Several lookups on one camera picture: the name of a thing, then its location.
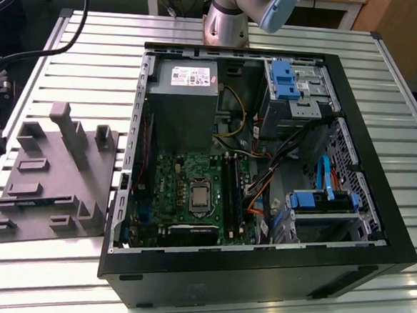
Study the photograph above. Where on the black RAM stick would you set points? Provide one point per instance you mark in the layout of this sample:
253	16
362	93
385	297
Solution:
30	203
236	198

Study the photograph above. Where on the black empty RAM slot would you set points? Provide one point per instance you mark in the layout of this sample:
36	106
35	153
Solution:
228	197

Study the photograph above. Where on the grey plastic parts rack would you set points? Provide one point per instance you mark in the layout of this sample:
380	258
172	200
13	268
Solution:
60	175

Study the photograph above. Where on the green motherboard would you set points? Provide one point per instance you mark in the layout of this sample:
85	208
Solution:
172	168

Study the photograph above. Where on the grey power supply unit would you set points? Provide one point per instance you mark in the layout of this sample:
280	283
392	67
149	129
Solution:
182	119

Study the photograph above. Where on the silver CPU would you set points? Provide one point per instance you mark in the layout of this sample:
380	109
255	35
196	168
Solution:
200	196

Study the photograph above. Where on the black graphics card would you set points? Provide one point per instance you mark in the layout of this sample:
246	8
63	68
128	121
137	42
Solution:
192	236

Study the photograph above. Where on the thin metal locking lever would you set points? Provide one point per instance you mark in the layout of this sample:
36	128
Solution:
213	208

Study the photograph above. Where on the black open PC case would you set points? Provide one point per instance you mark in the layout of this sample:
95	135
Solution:
221	286

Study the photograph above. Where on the blue plastic drive carrier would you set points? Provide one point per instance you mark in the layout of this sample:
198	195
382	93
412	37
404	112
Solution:
283	79

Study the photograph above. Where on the grey metal drive cage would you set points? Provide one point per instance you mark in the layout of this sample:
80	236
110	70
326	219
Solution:
305	109

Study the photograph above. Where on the hard disk in blue carrier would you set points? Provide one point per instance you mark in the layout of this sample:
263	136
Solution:
305	200

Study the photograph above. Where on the grey metal disk bay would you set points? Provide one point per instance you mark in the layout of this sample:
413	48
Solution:
326	215

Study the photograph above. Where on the white-legged wooden desk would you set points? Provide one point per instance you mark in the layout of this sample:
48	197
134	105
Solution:
350	16

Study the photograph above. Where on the wooden cabinet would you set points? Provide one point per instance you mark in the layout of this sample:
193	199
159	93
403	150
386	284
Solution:
400	30

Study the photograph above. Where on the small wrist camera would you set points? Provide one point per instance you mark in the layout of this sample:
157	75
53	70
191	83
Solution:
6	84

